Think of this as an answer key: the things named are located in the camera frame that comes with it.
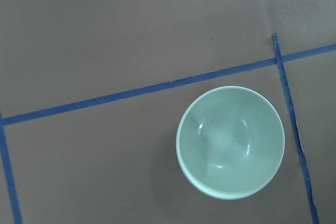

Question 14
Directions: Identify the green bowl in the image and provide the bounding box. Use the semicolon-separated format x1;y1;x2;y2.
176;86;285;200

